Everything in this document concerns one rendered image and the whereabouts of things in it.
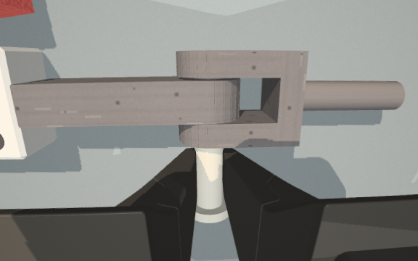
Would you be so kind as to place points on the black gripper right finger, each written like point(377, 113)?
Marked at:
point(266, 228)

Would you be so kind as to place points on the cream headed pin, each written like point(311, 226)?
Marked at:
point(211, 206)

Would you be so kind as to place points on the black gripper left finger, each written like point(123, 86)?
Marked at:
point(156, 225)

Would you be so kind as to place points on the grey metal clevis fork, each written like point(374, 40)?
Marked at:
point(285, 94)

